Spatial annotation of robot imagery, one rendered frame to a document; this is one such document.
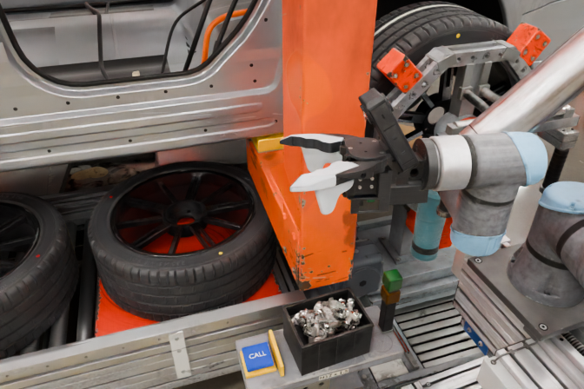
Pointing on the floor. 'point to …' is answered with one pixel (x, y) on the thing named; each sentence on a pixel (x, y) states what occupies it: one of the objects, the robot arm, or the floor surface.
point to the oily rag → (122, 175)
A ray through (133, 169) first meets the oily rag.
